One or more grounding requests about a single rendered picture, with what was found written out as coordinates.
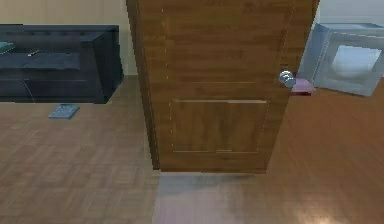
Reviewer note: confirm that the brown wooden room door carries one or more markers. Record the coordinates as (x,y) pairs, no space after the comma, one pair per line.
(216,83)

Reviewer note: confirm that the teal cushion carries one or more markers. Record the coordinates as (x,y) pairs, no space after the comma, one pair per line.
(5,47)

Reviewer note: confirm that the blue book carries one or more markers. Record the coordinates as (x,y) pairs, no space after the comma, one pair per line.
(64,111)

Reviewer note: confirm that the pale blue open box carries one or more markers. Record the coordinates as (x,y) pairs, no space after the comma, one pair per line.
(346,60)

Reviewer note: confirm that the dark blue sofa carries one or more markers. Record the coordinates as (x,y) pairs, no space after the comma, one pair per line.
(60,66)

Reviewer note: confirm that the silver round door knob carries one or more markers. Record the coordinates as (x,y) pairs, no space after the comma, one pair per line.
(286,78)

